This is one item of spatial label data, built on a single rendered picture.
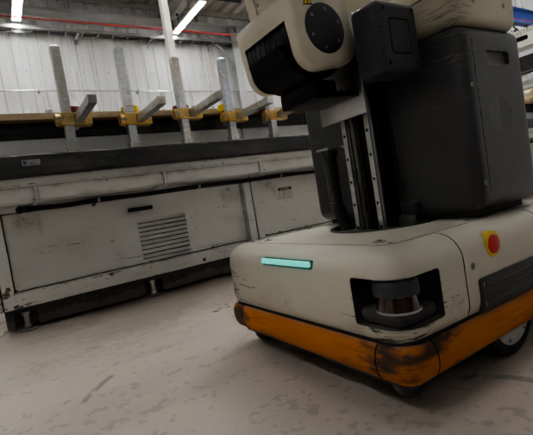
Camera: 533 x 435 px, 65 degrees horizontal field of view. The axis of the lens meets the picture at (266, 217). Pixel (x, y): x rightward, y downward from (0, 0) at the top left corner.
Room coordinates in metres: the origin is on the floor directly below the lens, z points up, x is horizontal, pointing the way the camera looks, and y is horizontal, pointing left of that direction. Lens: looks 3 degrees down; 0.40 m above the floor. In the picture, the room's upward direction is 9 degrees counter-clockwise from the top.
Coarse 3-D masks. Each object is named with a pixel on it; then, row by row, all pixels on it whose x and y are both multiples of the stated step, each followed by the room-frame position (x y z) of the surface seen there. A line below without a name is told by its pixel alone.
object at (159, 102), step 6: (162, 96) 1.60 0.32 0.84; (156, 102) 1.61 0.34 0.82; (162, 102) 1.60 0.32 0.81; (144, 108) 1.73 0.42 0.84; (150, 108) 1.67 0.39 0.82; (156, 108) 1.65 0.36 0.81; (138, 114) 1.81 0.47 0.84; (144, 114) 1.74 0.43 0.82; (150, 114) 1.73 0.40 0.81; (138, 120) 1.82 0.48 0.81; (144, 120) 1.82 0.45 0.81; (138, 126) 1.93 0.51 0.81
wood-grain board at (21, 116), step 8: (528, 104) 4.16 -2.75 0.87; (56, 112) 1.82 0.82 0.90; (96, 112) 1.90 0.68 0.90; (104, 112) 1.92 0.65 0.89; (112, 112) 1.94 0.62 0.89; (120, 112) 1.96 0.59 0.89; (160, 112) 2.07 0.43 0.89; (168, 112) 2.09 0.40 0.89; (208, 112) 2.21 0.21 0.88; (216, 112) 2.23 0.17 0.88; (256, 112) 2.37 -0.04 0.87; (296, 112) 2.56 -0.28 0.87; (304, 112) 2.61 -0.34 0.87; (0, 120) 1.70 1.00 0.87; (8, 120) 1.72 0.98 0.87; (16, 120) 1.74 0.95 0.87; (24, 120) 1.75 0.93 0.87; (32, 120) 1.77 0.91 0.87; (40, 120) 1.79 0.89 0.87; (48, 120) 1.82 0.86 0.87; (96, 120) 1.95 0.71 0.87
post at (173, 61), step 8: (176, 64) 1.96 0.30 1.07; (176, 72) 1.95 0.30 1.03; (176, 80) 1.95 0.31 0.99; (176, 88) 1.95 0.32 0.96; (176, 96) 1.96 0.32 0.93; (184, 96) 1.96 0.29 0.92; (176, 104) 1.97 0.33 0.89; (184, 104) 1.96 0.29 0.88; (184, 120) 1.95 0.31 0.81; (184, 128) 1.95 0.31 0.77; (184, 136) 1.95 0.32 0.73
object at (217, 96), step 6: (210, 96) 1.77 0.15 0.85; (216, 96) 1.72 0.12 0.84; (222, 96) 1.74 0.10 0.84; (204, 102) 1.82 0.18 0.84; (210, 102) 1.77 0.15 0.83; (216, 102) 1.78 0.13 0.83; (192, 108) 1.93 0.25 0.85; (198, 108) 1.88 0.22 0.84; (204, 108) 1.86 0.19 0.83; (192, 114) 1.94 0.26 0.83
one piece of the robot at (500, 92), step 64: (448, 0) 0.87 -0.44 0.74; (448, 64) 0.88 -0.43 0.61; (512, 64) 0.96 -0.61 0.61; (320, 128) 1.25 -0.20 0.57; (384, 128) 1.03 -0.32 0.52; (448, 128) 0.90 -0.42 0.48; (512, 128) 0.94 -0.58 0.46; (320, 192) 1.29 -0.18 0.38; (384, 192) 1.02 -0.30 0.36; (448, 192) 0.92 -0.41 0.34; (512, 192) 0.92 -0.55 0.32
